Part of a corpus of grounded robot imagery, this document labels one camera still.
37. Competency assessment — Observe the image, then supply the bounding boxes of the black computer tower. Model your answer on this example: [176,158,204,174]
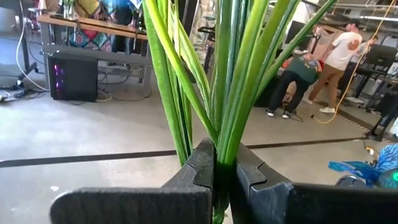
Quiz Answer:
[48,52,99,103]

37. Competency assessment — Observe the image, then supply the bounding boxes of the black computer monitor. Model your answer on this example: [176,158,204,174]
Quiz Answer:
[365,43,398,68]

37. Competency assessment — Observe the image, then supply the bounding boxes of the white hanging cable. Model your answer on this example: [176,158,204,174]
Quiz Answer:
[14,0,49,93]

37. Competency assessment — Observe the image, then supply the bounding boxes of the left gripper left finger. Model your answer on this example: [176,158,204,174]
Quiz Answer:
[49,138,216,224]

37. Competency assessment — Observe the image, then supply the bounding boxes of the wooden workbench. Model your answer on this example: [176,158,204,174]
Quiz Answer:
[37,14,153,68]

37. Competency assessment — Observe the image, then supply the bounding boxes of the person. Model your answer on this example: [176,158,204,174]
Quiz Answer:
[303,19,364,114]
[266,52,326,119]

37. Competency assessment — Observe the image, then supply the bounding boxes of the long yellow cable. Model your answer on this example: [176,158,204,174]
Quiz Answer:
[312,0,398,124]

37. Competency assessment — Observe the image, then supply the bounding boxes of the blue artificial flower bunch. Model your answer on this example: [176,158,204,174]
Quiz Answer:
[328,142,398,189]
[142,0,338,224]

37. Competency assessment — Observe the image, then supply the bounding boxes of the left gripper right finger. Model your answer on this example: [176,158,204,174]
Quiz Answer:
[229,142,398,224]

